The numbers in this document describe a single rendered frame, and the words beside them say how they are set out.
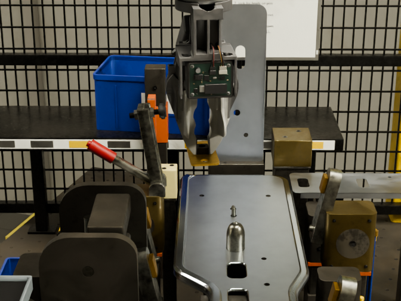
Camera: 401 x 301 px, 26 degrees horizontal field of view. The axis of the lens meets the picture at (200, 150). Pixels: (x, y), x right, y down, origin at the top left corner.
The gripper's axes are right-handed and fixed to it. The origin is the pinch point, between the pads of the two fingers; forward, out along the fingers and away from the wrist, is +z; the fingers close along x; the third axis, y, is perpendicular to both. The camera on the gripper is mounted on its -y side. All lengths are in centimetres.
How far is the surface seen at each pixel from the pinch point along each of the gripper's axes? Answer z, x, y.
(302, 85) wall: 57, 60, -197
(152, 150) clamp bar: 15.5, -5.0, -36.3
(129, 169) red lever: 19.5, -9.2, -37.7
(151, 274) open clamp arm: 22.1, -7.1, -4.1
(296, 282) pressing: 29.5, 16.4, -11.5
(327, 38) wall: 38, 67, -194
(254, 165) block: 30, 18, -60
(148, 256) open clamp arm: 20.1, -7.3, -5.9
